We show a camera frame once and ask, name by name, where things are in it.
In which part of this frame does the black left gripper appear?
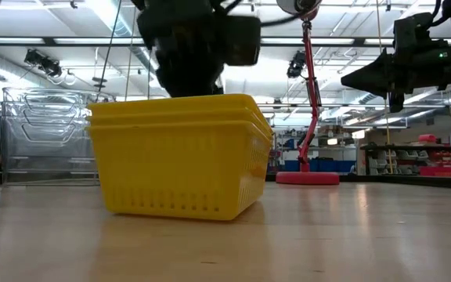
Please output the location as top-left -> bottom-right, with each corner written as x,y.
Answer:
131,0 -> 226,99

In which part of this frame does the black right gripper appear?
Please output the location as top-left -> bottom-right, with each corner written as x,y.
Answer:
341,41 -> 451,114

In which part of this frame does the yellow slotted plastic basket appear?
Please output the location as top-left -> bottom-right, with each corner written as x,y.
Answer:
87,120 -> 274,222
86,107 -> 274,138
86,92 -> 273,130

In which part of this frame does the black shelf with red bins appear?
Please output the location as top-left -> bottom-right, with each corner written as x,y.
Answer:
360,132 -> 451,177

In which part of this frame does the black overhead crossbar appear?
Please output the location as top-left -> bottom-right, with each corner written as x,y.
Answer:
0,36 -> 451,48

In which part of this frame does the black ceiling spotlight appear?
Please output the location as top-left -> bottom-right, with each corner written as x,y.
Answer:
286,49 -> 307,79
23,49 -> 63,78

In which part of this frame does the red desk lamp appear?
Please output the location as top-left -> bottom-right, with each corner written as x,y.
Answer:
275,0 -> 341,186

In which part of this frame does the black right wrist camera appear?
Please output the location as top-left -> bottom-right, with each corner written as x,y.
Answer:
393,11 -> 436,49

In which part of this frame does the black hanging cable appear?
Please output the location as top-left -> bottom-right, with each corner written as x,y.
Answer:
95,0 -> 124,103

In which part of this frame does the black metal rig frame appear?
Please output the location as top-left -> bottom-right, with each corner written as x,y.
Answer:
264,173 -> 451,192

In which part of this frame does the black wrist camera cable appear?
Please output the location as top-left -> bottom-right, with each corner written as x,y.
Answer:
259,14 -> 291,27

